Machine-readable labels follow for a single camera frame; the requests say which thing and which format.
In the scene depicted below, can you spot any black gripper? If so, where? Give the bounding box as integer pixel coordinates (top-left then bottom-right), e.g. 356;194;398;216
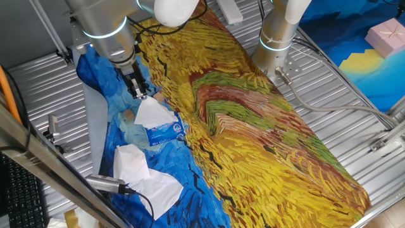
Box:
118;60;149;99

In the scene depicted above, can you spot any white paper napkin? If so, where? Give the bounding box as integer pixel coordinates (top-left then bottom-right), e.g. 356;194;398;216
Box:
125;167;185;222
134;96;180;130
113;144;151;188

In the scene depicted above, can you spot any blue tissue pack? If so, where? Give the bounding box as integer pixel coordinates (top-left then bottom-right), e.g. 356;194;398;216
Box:
144;113;187;148

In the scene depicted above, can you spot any grey clamp tool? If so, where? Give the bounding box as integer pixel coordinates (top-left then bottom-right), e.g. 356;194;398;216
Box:
42;113;74;155

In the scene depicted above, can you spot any grey metal rod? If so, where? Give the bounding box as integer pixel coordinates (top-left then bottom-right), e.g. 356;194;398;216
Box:
28;0;75;68

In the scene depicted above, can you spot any white power strip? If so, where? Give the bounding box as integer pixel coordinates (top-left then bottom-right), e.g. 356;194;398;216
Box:
220;0;244;26

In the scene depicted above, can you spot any painted wheatfield tablecloth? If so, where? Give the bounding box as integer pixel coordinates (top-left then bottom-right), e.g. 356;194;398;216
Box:
75;0;373;228

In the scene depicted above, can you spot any yellow cardboard box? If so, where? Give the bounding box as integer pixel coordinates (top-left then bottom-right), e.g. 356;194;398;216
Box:
64;208;80;228

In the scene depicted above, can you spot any black keyboard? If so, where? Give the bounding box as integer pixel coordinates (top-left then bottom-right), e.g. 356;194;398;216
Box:
0;151;51;228

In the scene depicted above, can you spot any blue yellow backdrop cloth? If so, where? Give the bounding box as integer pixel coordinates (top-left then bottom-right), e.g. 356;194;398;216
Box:
297;0;405;114

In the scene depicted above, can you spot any pink gift box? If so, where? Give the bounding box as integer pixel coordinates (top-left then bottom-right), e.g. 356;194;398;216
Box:
364;18;405;60

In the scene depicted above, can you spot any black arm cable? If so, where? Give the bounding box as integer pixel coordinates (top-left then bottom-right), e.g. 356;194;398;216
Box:
126;0;209;37

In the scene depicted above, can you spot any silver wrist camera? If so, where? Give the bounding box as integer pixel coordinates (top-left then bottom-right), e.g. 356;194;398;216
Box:
70;18;90;55

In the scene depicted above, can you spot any silver cylindrical camera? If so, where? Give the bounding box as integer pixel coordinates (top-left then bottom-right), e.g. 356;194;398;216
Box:
85;173;137;196

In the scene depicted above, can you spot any black camera cable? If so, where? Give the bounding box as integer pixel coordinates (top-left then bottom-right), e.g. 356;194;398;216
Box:
132;189;156;222

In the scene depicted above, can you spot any aluminium frame beam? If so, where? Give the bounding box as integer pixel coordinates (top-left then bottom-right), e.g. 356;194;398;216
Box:
0;93;134;228

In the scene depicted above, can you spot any orange hose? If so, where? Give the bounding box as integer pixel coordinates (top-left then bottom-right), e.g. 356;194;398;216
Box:
0;65;23;125

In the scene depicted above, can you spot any grey robot base hose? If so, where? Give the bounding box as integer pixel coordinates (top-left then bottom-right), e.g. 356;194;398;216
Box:
274;66;400;127

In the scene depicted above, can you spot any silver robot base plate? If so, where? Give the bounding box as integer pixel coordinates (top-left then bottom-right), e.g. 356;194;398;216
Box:
267;55;303;87

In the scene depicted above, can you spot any black cable bundle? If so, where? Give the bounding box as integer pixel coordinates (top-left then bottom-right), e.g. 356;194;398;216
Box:
290;27;395;129

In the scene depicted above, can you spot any aluminium profile rail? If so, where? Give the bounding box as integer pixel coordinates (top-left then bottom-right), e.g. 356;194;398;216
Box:
368;94;405;153

